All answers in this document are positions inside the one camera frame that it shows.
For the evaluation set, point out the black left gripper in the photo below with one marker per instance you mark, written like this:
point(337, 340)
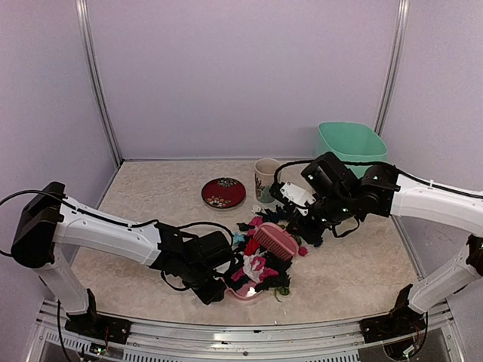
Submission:
point(210, 295)

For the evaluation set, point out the beige printed cup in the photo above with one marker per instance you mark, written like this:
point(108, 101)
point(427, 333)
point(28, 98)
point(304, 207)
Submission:
point(264, 171)

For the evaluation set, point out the aluminium corner post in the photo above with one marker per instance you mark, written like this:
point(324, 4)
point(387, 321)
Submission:
point(87, 40)
point(394, 61)

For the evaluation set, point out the pile of paper scraps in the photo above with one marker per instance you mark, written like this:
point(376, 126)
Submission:
point(254, 262)

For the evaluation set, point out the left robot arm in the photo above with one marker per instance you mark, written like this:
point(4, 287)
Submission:
point(53, 219)

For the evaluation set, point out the right aluminium corner post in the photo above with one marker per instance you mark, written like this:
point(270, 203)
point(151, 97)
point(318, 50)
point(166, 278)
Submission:
point(394, 61)

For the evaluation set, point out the left aluminium corner post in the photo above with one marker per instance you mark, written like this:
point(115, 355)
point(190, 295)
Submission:
point(87, 40)

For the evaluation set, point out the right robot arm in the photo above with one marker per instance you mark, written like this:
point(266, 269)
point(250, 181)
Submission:
point(337, 195)

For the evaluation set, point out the mint green waste bin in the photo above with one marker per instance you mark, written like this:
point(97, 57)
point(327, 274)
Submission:
point(350, 142)

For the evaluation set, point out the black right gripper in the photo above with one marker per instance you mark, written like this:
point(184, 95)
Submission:
point(297, 225)

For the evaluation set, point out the pink hand brush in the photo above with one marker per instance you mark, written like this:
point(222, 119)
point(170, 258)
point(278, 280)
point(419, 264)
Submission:
point(277, 241)

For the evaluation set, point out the red floral round plate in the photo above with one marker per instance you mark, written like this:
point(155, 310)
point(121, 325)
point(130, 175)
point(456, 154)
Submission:
point(223, 193)

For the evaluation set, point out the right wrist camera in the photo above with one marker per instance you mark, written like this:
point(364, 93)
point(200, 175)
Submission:
point(291, 194)

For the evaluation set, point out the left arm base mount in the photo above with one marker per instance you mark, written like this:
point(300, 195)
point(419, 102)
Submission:
point(98, 326)

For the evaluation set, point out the pink dustpan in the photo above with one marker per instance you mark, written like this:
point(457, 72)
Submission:
point(242, 291)

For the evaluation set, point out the aluminium front rail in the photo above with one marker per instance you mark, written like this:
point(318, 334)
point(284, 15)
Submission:
point(164, 341)

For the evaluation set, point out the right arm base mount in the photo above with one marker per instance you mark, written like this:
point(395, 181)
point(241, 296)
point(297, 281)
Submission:
point(399, 321)

